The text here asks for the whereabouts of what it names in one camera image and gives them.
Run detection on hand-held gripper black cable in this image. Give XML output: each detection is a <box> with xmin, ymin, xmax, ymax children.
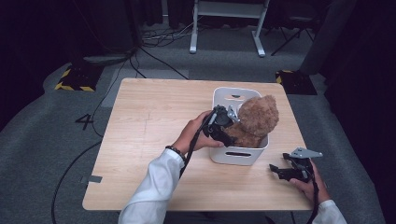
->
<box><xmin>178</xmin><ymin>111</ymin><xmax>218</xmax><ymax>179</ymax></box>
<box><xmin>306</xmin><ymin>174</ymin><xmax>321</xmax><ymax>224</ymax></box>

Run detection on grey tape piece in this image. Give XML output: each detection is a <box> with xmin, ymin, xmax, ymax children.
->
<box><xmin>80</xmin><ymin>175</ymin><xmax>104</xmax><ymax>184</ymax></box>

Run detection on person's dark pants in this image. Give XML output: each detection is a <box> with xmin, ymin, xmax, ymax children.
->
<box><xmin>163</xmin><ymin>211</ymin><xmax>276</xmax><ymax>224</ymax></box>

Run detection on bundle of floor cables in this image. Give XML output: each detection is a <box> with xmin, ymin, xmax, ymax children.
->
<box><xmin>141</xmin><ymin>20</ymin><xmax>202</xmax><ymax>49</ymax></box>

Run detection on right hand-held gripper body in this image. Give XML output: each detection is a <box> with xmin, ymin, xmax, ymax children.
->
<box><xmin>289</xmin><ymin>147</ymin><xmax>324</xmax><ymax>183</ymax></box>

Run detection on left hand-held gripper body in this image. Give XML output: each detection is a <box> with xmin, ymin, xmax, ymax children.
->
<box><xmin>203</xmin><ymin>105</ymin><xmax>241</xmax><ymax>138</ymax></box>

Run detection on grey curtain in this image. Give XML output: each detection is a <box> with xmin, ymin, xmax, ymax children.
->
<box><xmin>298</xmin><ymin>0</ymin><xmax>359</xmax><ymax>77</ymax></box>

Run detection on right hand-held gripper black cable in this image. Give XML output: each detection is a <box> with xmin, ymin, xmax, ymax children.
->
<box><xmin>306</xmin><ymin>174</ymin><xmax>321</xmax><ymax>224</ymax></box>

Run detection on dark beaded bracelet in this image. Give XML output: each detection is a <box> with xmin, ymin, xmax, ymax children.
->
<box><xmin>164</xmin><ymin>145</ymin><xmax>187</xmax><ymax>162</ymax></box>

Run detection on person's left hand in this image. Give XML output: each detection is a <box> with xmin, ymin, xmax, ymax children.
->
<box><xmin>172</xmin><ymin>110</ymin><xmax>225</xmax><ymax>156</ymax></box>

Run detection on dark equipment stand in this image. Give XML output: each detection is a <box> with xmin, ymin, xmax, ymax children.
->
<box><xmin>69</xmin><ymin>0</ymin><xmax>143</xmax><ymax>67</ymax></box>

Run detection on person's right hand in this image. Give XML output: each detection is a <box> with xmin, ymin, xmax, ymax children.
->
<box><xmin>289</xmin><ymin>163</ymin><xmax>331</xmax><ymax>204</ymax></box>

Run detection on black tripod stand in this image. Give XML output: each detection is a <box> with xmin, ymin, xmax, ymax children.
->
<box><xmin>270</xmin><ymin>15</ymin><xmax>316</xmax><ymax>57</ymax></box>

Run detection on white plastic storage basket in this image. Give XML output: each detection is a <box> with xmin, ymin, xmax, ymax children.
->
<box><xmin>208</xmin><ymin>87</ymin><xmax>270</xmax><ymax>166</ymax></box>

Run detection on brown teddy bear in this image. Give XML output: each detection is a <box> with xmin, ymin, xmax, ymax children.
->
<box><xmin>222</xmin><ymin>94</ymin><xmax>280</xmax><ymax>148</ymax></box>

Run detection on white metal desk frame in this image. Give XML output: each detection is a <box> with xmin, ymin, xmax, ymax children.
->
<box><xmin>189</xmin><ymin>0</ymin><xmax>271</xmax><ymax>58</ymax></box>

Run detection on black yellow striped base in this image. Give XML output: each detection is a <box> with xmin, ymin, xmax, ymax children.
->
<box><xmin>54</xmin><ymin>63</ymin><xmax>106</xmax><ymax>92</ymax></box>
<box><xmin>275</xmin><ymin>69</ymin><xmax>318</xmax><ymax>96</ymax></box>

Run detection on long black floor cable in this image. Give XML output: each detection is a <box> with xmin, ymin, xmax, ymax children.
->
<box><xmin>50</xmin><ymin>59</ymin><xmax>129</xmax><ymax>224</ymax></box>

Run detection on left hand-held gripper black cable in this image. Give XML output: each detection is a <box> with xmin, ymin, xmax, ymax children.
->
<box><xmin>178</xmin><ymin>111</ymin><xmax>218</xmax><ymax>179</ymax></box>

